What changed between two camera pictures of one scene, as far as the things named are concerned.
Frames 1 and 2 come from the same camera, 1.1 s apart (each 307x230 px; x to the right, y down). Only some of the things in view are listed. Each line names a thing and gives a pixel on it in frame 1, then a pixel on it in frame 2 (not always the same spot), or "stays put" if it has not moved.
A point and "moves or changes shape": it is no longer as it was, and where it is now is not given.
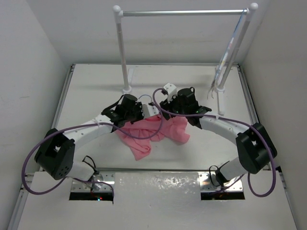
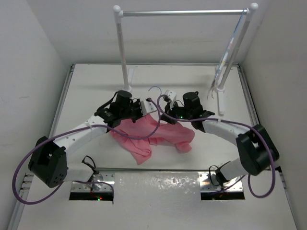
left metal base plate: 105,176 stays put
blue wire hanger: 145,95 -> 157,87
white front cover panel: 157,201 stays put
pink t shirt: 173,129 moves or changes shape
